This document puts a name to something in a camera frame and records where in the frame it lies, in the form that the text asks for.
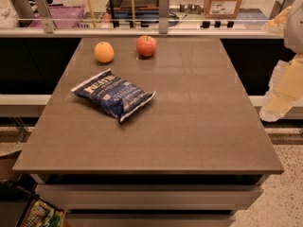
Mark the middle metal railing post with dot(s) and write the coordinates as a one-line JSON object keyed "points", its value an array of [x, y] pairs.
{"points": [[163, 16]]}

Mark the blue potato chip bag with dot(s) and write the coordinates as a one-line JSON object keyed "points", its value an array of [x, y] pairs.
{"points": [[116, 96]]}

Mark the red apple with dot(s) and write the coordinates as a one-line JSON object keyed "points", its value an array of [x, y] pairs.
{"points": [[146, 46]]}

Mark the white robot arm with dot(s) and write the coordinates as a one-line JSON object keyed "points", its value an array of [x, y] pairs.
{"points": [[293, 30]]}

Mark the cardboard box with label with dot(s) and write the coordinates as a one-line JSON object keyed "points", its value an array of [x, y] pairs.
{"points": [[221, 9]]}

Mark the snack box on floor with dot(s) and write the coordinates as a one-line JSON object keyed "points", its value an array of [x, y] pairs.
{"points": [[41, 214]]}

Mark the left metal railing post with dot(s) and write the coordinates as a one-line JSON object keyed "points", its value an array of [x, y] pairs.
{"points": [[45, 16]]}

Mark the grey drawer cabinet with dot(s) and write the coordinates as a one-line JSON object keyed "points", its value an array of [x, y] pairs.
{"points": [[150, 205]]}

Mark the purple plastic crate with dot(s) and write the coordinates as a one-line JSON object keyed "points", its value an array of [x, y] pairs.
{"points": [[62, 17]]}

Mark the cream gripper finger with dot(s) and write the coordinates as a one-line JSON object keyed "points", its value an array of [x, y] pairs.
{"points": [[276, 25], [285, 89]]}

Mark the metal railing post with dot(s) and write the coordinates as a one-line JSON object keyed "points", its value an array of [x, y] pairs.
{"points": [[281, 3], [163, 16], [45, 16]]}

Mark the orange fruit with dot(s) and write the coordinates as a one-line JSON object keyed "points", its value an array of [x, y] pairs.
{"points": [[104, 52]]}

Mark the glass railing panel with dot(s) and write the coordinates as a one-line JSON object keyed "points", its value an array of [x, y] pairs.
{"points": [[139, 14]]}

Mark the right metal railing post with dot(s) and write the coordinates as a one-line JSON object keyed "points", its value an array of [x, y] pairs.
{"points": [[281, 3]]}

